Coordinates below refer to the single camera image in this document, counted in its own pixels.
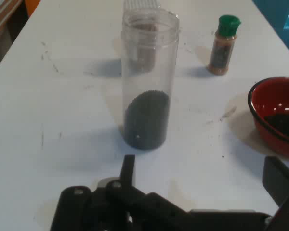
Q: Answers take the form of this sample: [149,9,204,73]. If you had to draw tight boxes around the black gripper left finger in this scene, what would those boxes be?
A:
[50,154,192,231]

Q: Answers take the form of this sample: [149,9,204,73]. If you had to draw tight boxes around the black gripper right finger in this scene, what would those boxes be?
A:
[262,155,289,231]

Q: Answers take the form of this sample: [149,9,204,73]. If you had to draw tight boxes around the clear plastic jar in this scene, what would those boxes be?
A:
[121,7,181,151]

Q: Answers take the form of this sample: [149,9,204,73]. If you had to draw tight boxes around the black seed pile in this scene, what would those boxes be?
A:
[262,113,289,143]

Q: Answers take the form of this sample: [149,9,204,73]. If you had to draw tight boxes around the red bowl black rim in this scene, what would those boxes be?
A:
[247,77,289,160]

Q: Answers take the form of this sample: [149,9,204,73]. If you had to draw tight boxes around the spice bottle green cap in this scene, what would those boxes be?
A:
[208,14,242,76]

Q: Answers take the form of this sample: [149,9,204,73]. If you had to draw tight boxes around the aluminium rail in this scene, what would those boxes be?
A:
[0,0,24,39]

